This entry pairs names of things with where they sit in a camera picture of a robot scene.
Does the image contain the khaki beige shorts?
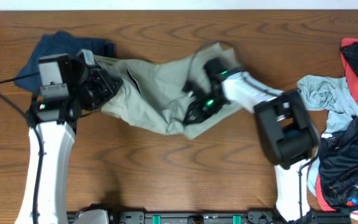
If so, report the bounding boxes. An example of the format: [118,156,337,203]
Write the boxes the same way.
[94,44,242,139]

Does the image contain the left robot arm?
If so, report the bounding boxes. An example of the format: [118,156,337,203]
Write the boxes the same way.
[16,49,123,223]

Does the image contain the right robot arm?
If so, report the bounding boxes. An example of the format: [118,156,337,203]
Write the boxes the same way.
[182,57,319,223]

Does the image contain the folded navy blue shorts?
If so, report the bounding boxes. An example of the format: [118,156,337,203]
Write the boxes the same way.
[14,31,115,92]

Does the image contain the light blue grey shirt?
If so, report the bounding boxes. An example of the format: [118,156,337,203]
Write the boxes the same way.
[297,75,358,198]

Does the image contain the black and red jersey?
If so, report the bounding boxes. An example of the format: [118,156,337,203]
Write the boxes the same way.
[315,38,358,215]

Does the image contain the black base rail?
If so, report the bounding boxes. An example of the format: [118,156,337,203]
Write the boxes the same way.
[67,210,352,224]

